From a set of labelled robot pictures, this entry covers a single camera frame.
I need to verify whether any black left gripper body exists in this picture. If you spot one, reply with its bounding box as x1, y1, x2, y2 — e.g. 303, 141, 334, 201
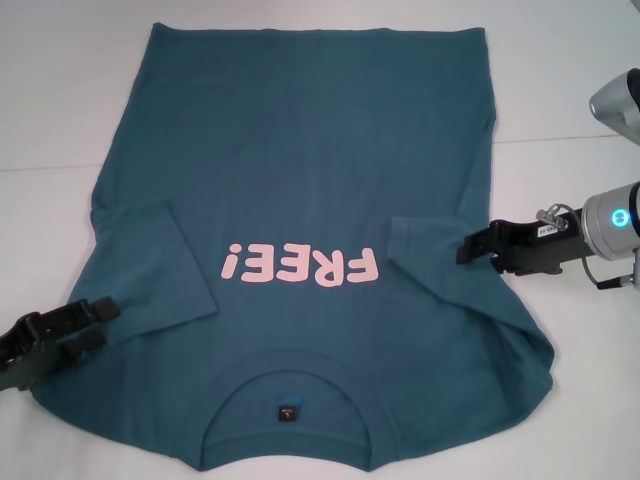
0, 311, 67, 395

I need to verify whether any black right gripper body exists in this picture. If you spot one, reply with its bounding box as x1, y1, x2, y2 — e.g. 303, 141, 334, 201
496, 208, 595, 277

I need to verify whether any teal t-shirt with pink print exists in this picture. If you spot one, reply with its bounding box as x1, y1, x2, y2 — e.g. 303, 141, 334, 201
32, 22, 556, 461

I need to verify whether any silver right gripper thumbscrew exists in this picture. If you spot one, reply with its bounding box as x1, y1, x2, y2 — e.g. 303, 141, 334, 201
535, 202, 569, 226

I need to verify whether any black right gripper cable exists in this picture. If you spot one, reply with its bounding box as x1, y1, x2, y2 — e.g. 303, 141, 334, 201
579, 252, 640, 291

